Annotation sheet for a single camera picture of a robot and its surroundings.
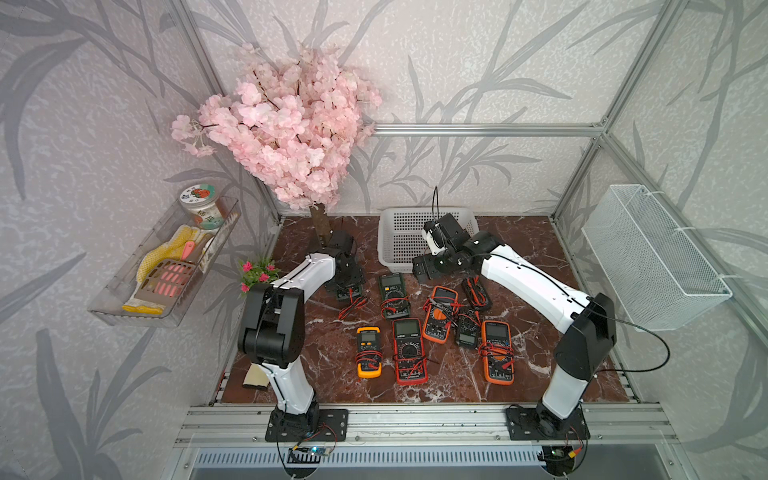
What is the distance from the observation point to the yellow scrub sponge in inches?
24.5

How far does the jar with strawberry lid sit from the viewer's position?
0.71 metres

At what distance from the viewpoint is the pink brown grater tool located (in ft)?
1.97
